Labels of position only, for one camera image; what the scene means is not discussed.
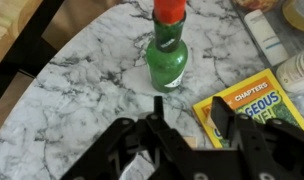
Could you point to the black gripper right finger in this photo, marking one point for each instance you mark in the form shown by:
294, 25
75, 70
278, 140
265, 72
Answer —
222, 115

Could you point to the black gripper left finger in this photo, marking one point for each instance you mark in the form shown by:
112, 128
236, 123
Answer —
158, 106

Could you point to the wooden block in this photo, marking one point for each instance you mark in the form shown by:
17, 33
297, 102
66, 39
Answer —
191, 141

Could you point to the green glass bottle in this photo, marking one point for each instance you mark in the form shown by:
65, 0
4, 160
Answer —
167, 53

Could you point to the white pill bottle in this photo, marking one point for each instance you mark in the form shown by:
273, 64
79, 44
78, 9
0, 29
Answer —
290, 74

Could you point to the clear plastic box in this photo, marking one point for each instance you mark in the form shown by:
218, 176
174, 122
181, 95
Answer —
291, 38

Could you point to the yellow picture book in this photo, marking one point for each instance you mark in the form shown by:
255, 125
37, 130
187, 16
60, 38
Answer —
259, 96

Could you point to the white tube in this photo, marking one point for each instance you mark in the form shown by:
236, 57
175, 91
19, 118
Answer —
265, 37

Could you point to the yellow lid jar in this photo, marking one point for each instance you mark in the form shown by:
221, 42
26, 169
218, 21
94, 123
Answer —
293, 11

